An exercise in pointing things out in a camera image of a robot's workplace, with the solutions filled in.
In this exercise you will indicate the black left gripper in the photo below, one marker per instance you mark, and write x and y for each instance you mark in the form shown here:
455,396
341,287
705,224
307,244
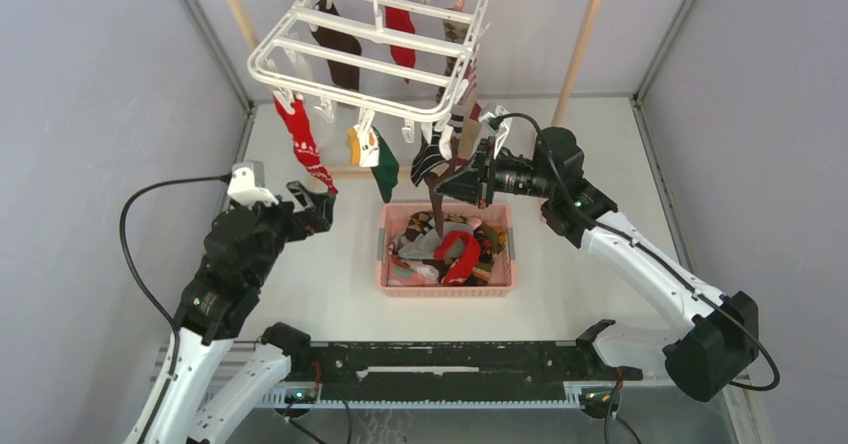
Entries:
317,216

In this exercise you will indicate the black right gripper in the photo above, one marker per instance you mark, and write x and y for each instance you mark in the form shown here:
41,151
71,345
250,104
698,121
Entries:
476,183

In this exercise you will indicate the black white striped sock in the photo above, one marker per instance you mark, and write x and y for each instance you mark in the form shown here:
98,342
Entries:
435,150

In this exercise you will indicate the red black argyle sock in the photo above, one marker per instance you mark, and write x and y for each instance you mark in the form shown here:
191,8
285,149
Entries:
492,241

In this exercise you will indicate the red white patterned sock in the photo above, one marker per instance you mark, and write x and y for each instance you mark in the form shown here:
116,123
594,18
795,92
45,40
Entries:
305,149

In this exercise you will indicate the grey long sock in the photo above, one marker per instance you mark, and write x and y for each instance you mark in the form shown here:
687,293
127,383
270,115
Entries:
422,248

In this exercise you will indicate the green dotted sock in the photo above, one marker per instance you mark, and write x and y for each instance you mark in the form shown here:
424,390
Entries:
378,158

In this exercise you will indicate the plain red sock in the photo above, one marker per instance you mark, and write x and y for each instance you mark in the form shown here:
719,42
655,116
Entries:
461,267

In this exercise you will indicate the pink plastic basket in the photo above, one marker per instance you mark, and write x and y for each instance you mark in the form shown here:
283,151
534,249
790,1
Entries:
395,217

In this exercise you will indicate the pink patterned sock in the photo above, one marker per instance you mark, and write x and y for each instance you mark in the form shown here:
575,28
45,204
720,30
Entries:
418,273

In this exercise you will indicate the wooden hanger stand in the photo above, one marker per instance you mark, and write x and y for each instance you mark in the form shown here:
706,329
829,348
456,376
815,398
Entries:
366,19

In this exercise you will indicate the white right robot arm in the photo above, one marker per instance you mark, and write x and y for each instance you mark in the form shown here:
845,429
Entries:
711,337

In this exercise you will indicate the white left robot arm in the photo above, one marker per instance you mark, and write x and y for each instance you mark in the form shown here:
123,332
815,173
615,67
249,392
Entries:
240,250

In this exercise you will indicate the white plastic clip hanger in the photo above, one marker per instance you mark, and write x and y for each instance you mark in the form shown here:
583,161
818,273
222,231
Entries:
414,94

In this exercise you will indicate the maroon purple striped sock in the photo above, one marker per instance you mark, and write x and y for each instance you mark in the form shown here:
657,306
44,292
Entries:
468,107

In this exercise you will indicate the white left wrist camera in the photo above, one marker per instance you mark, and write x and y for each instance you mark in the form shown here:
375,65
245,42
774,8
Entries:
246,185

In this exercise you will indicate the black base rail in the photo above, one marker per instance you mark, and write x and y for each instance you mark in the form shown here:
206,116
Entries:
441,372

